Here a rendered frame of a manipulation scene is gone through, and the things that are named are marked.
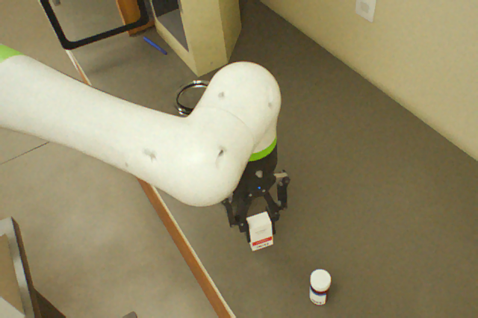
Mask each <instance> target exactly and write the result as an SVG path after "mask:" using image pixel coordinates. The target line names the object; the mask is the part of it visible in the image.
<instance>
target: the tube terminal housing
mask: <svg viewBox="0 0 478 318"><path fill-rule="evenodd" d="M180 1H181V6H182V10H183V13H182V12H181V11H180V14H181V20H182V22H183V26H184V32H185V36H186V39H187V44H188V48H189V52H187V51H186V50H185V49H184V48H183V47H182V46H181V45H180V43H179V42H178V41H177V40H175V38H174V37H173V36H172V35H171V34H170V33H169V32H168V31H167V29H166V28H165V27H164V26H163V25H162V24H161V23H160V22H159V21H158V20H157V19H156V18H155V28H156V31H157V33H158V34H159V35H160V36H161V38H162V39H164V40H165V41H166V42H167V43H168V44H169V45H170V47H171V48H172V49H173V50H174V51H175V53H176V54H177V55H178V56H179V57H180V58H181V59H182V60H183V61H184V62H185V63H186V64H187V65H188V66H189V67H190V68H191V69H192V71H193V73H194V74H195V75H196V76H197V77H201V76H203V75H205V74H207V73H209V72H211V71H213V70H215V69H217V68H220V67H221V66H224V65H226V64H227V63H228V62H229V59H230V56H231V54H232V51H233V48H234V47H235V43H236V41H237V39H238V37H239V34H240V31H241V29H242V27H241V20H240V8H239V1H238V0H180Z"/></svg>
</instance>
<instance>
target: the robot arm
mask: <svg viewBox="0 0 478 318"><path fill-rule="evenodd" d="M281 103H282V96H281V92H280V89H279V85H278V83H277V81H276V79H275V78H274V77H273V76H272V75H271V74H270V73H269V72H268V71H267V70H266V69H265V68H264V67H262V66H260V65H258V64H256V63H251V62H246V61H241V62H236V63H231V64H229V65H228V66H225V67H223V68H222V69H221V70H220V71H219V72H218V73H217V74H216V75H215V76H214V77H213V78H212V79H211V83H210V84H209V85H208V88H207V89H206V91H205V93H204V94H203V96H202V98H201V99H200V100H199V102H198V104H197V105H196V107H195V108H194V109H193V112H192V113H191V114H190V115H189V116H187V117H180V116H175V115H172V114H169V113H162V112H160V111H158V110H155V109H152V108H149V107H145V106H142V105H139V104H138V103H135V102H131V101H129V100H127V99H123V98H120V97H119V96H116V95H111V94H110V93H106V92H104V91H102V90H100V89H98V88H95V87H93V86H90V85H89V84H86V83H84V82H82V81H80V80H78V79H76V78H73V77H72V76H70V75H66V74H64V73H62V72H61V71H59V70H57V69H55V68H53V67H51V66H49V65H47V64H45V63H44V62H42V61H40V60H38V59H34V58H32V57H30V56H28V55H26V54H22V53H20V52H18V51H16V50H14V49H12V48H9V47H7V46H4V45H2V44H1V43H0V128H1V129H5V130H9V131H16V132H19V133H22V134H27V135H30V136H32V137H37V138H40V139H42V140H46V141H49V142H51V143H55V144H58V145H60V146H63V147H65V148H68V149H71V150H76V151H78V152H81V153H82V154H85V155H88V156H90V157H92V158H95V159H97V160H100V161H101V162H104V163H106V164H108V165H111V166H113V167H115V168H119V169H121V170H122V171H124V172H127V173H129V174H130V173H131V174H132V175H134V176H136V177H138V178H139V179H141V180H143V181H145V182H146V183H148V184H151V185H152V186H154V187H157V188H158V189H160V190H162V191H164V192H165V193H167V194H169V195H171V196H172V197H174V198H175V199H177V200H178V201H180V202H182V203H184V204H186V205H193V206H200V207H202V206H209V205H215V204H218V203H220V202H221V203H222V204H223V205H224V207H225V210H226V216H227V219H228V221H229V224H230V227H234V226H235V225H238V229H239V232H240V233H244V234H245V237H246V240H247V242H248V243H249V242H251V240H250V235H249V224H248V221H247V219H246V216H247V213H248V206H249V205H250V203H251V200H252V199H254V198H256V197H261V196H264V198H265V200H266V203H267V205H266V212H267V215H268V217H269V219H270V222H271V226H272V235H274V234H276V229H275V222H276V221H278V220H279V217H280V216H281V215H280V212H279V211H280V210H281V209H282V210H285V209H286V208H287V186H288V183H289V181H290V179H289V177H288V175H287V173H286V171H285V170H284V169H282V170H281V171H280V172H279V173H275V174H274V172H273V170H274V169H275V168H276V166H277V163H278V152H277V136H276V123H277V119H278V115H279V111H280V108H281ZM275 182H276V183H277V199H278V202H276V203H275V202H274V201H273V198H272V197H271V195H270V193H269V191H268V190H269V189H270V188H271V187H272V186H273V185H274V184H275ZM233 194H234V195H236V196H239V199H238V206H237V210H236V212H235V216H234V214H233V210H232V205H231V203H230V202H232V195H233Z"/></svg>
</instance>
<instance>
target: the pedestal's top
mask: <svg viewBox="0 0 478 318"><path fill-rule="evenodd" d="M0 234H6V236H7V241H8V245H9V248H10V253H11V257H12V261H13V265H14V269H15V273H16V278H17V281H18V284H19V286H18V288H19V293H20V296H21V300H22V305H23V308H24V312H25V317H23V318H41V316H40V310H39V307H38V301H37V296H36V293H35V289H34V283H33V281H32V277H31V272H30V269H29V265H28V261H27V258H26V254H25V248H24V245H23V242H22V237H21V231H20V227H19V224H18V223H17V222H16V220H15V219H14V218H13V217H11V216H9V217H8V218H6V219H3V220H1V221H0Z"/></svg>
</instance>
